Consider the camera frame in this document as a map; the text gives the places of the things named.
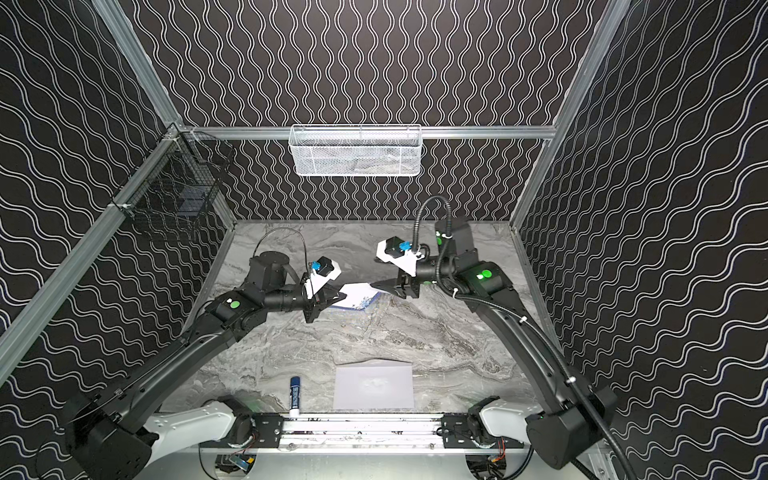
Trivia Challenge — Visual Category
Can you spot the floral blue white letter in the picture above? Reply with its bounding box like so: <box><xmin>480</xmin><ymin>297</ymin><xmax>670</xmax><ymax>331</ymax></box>
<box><xmin>332</xmin><ymin>283</ymin><xmax>382</xmax><ymax>311</ymax></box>

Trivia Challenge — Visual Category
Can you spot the white envelope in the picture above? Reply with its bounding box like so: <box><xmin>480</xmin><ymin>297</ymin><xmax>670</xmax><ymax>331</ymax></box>
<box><xmin>333</xmin><ymin>359</ymin><xmax>415</xmax><ymax>411</ymax></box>

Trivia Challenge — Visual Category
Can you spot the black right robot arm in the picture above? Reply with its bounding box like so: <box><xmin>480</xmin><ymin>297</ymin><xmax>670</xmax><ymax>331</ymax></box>
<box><xmin>373</xmin><ymin>219</ymin><xmax>623</xmax><ymax>469</ymax></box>

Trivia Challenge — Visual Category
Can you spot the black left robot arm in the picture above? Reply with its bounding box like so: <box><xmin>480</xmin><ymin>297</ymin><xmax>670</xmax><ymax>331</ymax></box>
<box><xmin>62</xmin><ymin>251</ymin><xmax>345</xmax><ymax>479</ymax></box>

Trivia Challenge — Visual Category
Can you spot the blue white glue stick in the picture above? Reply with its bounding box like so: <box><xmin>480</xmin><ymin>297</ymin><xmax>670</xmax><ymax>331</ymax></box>
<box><xmin>289</xmin><ymin>376</ymin><xmax>301</xmax><ymax>417</ymax></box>

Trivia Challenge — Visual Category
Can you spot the aluminium back crossbar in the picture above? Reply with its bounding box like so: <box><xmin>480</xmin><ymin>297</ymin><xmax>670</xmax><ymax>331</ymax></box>
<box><xmin>182</xmin><ymin>124</ymin><xmax>556</xmax><ymax>141</ymax></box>

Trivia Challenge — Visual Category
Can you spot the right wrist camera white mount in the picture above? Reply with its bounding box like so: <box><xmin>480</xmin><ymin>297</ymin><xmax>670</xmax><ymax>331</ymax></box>
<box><xmin>376</xmin><ymin>236</ymin><xmax>423</xmax><ymax>277</ymax></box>

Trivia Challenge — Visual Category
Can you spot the white wire mesh basket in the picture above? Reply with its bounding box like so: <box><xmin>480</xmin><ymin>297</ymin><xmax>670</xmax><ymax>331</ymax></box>
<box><xmin>288</xmin><ymin>124</ymin><xmax>423</xmax><ymax>177</ymax></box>

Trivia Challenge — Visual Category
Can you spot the black wire basket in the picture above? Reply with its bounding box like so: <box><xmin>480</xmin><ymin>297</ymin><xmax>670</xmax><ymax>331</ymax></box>
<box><xmin>120</xmin><ymin>131</ymin><xmax>234</xmax><ymax>244</ymax></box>

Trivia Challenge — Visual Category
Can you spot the aluminium left side rail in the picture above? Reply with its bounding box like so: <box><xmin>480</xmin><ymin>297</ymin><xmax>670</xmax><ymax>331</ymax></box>
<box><xmin>1</xmin><ymin>125</ymin><xmax>180</xmax><ymax>381</ymax></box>

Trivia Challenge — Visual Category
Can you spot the aluminium corner post right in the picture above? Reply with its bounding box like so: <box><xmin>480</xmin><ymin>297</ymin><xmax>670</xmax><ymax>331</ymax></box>
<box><xmin>510</xmin><ymin>0</ymin><xmax>631</xmax><ymax>230</ymax></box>

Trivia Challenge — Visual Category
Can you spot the aluminium corner post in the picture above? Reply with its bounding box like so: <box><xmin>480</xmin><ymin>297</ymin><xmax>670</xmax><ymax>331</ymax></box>
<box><xmin>92</xmin><ymin>0</ymin><xmax>183</xmax><ymax>126</ymax></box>
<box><xmin>510</xmin><ymin>0</ymin><xmax>631</xmax><ymax>230</ymax></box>

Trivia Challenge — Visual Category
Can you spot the aluminium corner post left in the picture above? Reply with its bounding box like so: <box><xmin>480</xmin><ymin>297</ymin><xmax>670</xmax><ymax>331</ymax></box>
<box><xmin>92</xmin><ymin>0</ymin><xmax>183</xmax><ymax>126</ymax></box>

